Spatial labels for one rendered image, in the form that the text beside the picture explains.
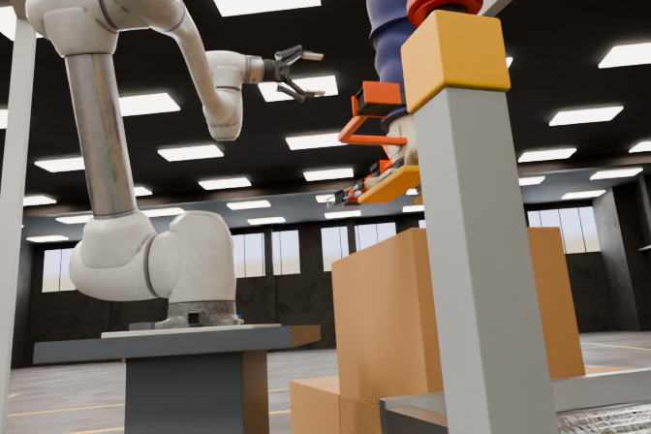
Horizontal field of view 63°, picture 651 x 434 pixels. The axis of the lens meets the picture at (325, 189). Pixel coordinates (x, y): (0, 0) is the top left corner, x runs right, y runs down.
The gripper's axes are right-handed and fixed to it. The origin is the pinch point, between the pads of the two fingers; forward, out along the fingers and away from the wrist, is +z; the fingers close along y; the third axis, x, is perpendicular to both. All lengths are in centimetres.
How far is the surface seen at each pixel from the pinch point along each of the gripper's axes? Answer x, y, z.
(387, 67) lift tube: 29.0, 10.9, 11.8
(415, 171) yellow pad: 43, 47, 10
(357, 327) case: 15, 85, 1
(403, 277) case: 48, 74, 1
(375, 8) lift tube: 28.3, -9.0, 9.9
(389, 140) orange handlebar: 31.0, 34.7, 9.1
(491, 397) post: 125, 89, -29
